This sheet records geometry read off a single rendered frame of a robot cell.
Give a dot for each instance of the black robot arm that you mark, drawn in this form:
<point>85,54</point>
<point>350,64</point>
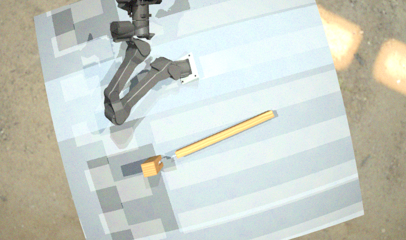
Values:
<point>118,110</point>

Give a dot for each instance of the brown wooden post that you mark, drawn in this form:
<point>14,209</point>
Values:
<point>152,166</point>

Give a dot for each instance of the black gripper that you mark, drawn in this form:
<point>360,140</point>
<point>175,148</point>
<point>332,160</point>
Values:
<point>140,9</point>

